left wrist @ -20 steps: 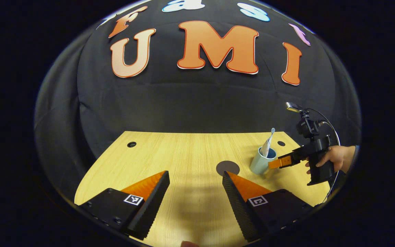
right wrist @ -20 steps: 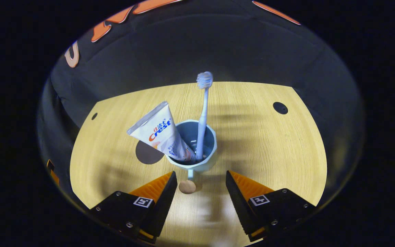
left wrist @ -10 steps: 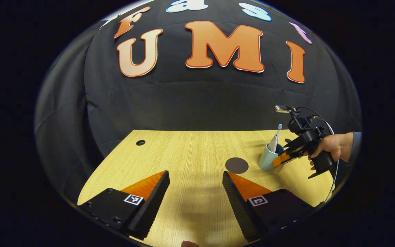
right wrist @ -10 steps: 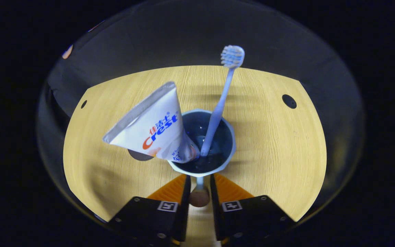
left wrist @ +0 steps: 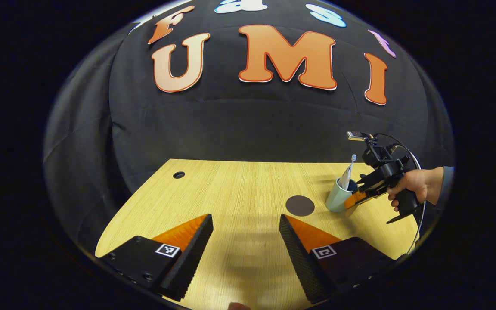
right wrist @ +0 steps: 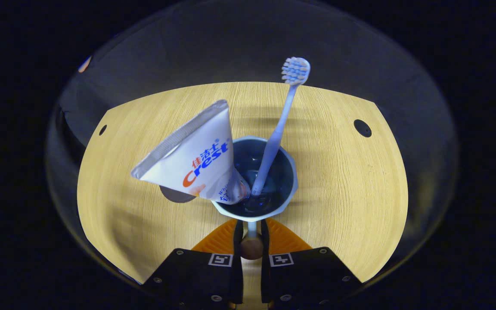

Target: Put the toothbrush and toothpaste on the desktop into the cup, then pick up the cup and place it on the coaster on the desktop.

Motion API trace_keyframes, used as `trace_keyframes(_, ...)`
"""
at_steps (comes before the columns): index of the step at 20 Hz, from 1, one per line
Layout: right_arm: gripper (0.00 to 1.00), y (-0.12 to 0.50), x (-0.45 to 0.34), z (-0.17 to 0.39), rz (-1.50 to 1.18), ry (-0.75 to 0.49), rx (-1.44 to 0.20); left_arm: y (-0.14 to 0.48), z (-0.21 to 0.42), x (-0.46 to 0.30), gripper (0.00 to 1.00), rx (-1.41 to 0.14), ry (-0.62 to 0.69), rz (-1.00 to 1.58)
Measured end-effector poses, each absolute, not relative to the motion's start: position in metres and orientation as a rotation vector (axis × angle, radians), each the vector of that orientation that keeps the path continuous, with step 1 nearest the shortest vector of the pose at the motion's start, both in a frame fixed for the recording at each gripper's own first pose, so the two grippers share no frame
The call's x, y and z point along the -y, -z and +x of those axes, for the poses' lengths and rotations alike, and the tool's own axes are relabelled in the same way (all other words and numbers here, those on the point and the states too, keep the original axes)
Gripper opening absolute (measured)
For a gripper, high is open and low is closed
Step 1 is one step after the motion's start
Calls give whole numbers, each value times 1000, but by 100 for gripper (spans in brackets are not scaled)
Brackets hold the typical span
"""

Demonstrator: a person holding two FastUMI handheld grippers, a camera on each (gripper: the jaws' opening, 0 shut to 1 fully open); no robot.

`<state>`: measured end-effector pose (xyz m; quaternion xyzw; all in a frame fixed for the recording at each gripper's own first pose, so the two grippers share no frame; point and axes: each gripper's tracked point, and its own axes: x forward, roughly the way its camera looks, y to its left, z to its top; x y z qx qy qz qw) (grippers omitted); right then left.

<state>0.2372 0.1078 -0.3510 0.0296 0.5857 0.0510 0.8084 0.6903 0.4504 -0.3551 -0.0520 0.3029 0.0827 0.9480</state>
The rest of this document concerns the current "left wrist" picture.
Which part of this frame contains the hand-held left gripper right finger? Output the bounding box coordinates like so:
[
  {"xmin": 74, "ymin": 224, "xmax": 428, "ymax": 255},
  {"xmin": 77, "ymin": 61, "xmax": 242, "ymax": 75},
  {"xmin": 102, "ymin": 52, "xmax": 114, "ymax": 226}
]
[{"xmin": 279, "ymin": 214, "xmax": 403, "ymax": 304}]

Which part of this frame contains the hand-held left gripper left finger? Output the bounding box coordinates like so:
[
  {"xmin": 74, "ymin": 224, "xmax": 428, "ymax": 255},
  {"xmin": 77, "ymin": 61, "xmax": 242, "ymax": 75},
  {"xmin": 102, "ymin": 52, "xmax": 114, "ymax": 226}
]
[{"xmin": 101, "ymin": 213, "xmax": 214, "ymax": 302}]

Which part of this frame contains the blue cup with wooden handle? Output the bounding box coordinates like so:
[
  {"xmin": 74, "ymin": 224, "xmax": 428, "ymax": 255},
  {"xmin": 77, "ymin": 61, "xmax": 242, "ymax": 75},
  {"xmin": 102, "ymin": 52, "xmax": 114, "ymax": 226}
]
[{"xmin": 325, "ymin": 177, "xmax": 359, "ymax": 213}]

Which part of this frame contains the white toothpaste tube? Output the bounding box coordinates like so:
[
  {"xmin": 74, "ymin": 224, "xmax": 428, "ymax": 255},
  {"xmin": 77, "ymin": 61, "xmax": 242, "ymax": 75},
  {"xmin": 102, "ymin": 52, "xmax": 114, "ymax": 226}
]
[{"xmin": 338, "ymin": 163, "xmax": 354, "ymax": 191}]

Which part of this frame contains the dark brown round coaster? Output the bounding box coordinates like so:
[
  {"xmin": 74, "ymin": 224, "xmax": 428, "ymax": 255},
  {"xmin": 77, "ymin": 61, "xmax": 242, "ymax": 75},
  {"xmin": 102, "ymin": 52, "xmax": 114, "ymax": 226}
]
[{"xmin": 285, "ymin": 195, "xmax": 316, "ymax": 217}]

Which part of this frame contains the wooden desktop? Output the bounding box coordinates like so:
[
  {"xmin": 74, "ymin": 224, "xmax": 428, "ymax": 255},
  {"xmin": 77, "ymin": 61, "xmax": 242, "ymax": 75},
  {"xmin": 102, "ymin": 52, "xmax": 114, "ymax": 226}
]
[{"xmin": 95, "ymin": 158, "xmax": 421, "ymax": 310}]

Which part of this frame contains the black cable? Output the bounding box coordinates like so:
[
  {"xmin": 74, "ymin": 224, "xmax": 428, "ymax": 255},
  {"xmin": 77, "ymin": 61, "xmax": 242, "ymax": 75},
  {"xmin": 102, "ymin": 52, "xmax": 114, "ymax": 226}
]
[{"xmin": 373, "ymin": 133, "xmax": 427, "ymax": 255}]

